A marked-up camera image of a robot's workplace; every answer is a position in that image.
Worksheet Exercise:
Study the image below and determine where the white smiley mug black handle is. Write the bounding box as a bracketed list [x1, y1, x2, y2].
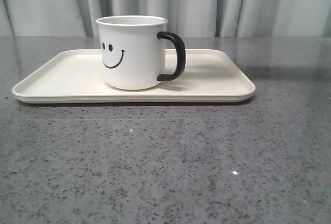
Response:
[96, 16, 186, 90]

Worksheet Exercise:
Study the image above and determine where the pale grey pleated curtain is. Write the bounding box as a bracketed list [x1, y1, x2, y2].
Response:
[1, 0, 330, 37]

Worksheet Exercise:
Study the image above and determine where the cream rectangular plastic tray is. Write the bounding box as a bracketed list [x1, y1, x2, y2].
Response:
[12, 49, 255, 104]

